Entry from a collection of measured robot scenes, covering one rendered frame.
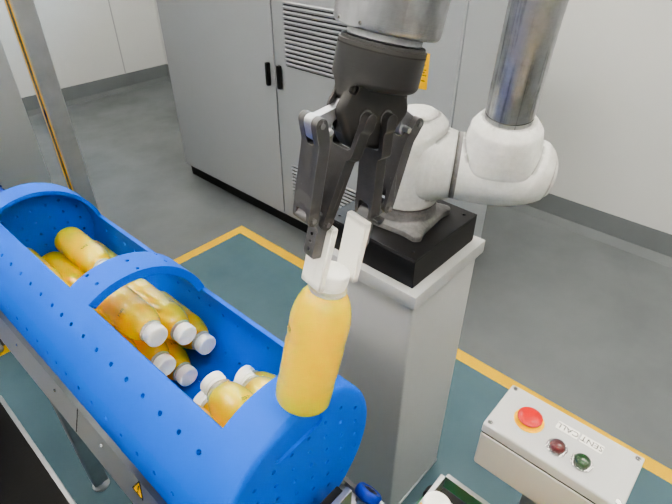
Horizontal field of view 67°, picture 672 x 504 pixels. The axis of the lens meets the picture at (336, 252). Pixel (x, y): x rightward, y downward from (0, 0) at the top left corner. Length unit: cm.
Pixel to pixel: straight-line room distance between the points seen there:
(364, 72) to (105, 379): 59
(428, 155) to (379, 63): 73
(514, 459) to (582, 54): 272
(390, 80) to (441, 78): 178
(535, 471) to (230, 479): 44
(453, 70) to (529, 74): 111
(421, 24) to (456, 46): 173
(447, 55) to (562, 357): 143
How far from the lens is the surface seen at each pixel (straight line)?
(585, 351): 268
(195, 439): 69
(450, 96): 219
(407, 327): 126
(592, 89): 333
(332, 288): 51
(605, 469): 85
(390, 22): 41
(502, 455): 86
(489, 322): 267
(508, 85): 108
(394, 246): 118
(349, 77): 43
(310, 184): 44
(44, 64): 187
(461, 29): 212
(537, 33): 104
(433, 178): 116
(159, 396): 74
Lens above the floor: 175
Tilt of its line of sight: 35 degrees down
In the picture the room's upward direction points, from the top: straight up
